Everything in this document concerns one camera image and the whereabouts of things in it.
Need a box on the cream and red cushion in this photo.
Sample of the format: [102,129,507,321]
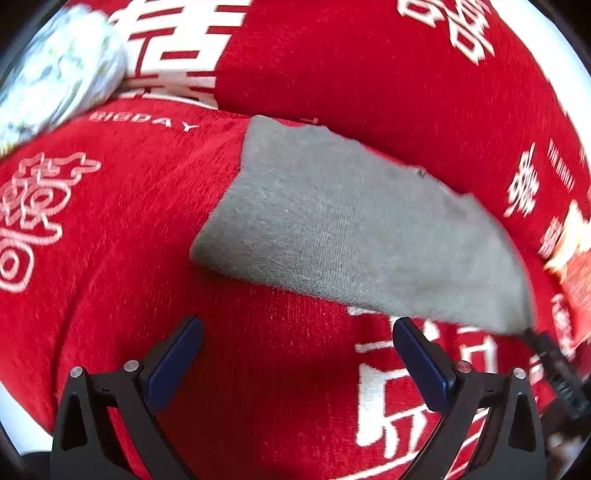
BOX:
[544,200,591,356]

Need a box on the white floral pillow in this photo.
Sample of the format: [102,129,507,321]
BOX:
[0,4,129,148]

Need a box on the red printed sofa cover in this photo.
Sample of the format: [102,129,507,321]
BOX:
[0,0,591,480]

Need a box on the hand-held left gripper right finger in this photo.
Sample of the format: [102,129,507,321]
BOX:
[392,316,548,480]

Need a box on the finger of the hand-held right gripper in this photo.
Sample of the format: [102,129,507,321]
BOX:
[522,327,580,386]

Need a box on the grey knit sweater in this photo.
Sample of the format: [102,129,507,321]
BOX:
[189,115,536,335]

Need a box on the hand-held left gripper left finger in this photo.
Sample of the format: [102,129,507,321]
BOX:
[50,316,205,480]

